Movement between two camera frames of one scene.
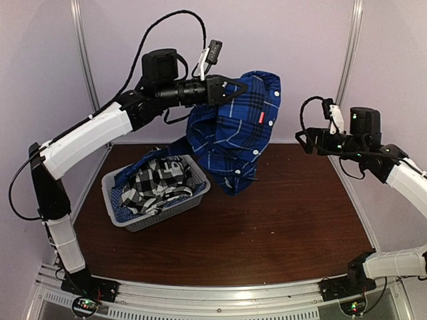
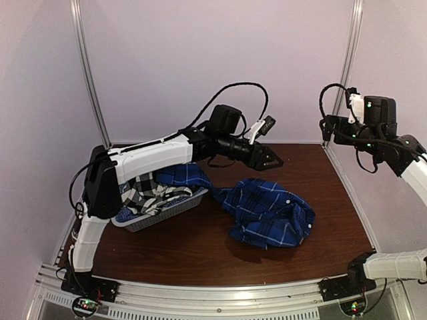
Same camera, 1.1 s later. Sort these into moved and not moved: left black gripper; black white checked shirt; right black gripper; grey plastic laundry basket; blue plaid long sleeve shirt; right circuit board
Moved: blue plaid long sleeve shirt; right black gripper; left black gripper
Not moved: right circuit board; black white checked shirt; grey plastic laundry basket
